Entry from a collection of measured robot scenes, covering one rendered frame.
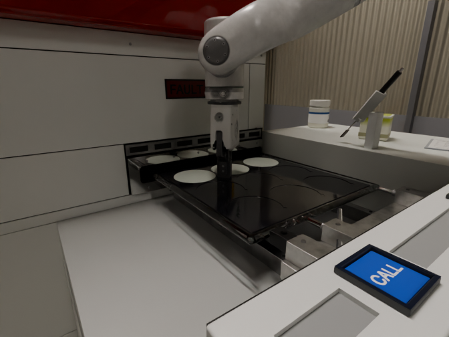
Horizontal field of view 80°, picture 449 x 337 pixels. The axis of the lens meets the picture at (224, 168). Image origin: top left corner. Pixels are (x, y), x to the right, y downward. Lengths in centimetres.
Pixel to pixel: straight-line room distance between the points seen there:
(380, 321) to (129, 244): 44
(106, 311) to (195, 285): 12
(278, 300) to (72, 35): 60
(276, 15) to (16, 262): 71
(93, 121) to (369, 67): 230
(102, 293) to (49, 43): 46
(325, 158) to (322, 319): 58
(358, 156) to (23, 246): 77
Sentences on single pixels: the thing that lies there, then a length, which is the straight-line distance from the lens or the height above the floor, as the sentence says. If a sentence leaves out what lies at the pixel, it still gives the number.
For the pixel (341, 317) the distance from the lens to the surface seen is 22.
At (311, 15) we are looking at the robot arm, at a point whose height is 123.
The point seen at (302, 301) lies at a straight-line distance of 22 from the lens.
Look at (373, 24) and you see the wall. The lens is 268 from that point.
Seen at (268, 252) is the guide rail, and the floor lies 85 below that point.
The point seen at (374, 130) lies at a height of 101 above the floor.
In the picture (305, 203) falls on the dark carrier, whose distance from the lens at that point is 52.
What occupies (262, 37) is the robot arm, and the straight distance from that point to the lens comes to 51.
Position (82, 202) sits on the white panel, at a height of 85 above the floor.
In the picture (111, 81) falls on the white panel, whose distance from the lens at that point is 67.
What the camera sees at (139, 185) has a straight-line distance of 71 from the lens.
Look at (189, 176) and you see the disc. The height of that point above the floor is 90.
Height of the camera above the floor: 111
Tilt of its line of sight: 17 degrees down
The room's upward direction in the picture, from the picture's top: straight up
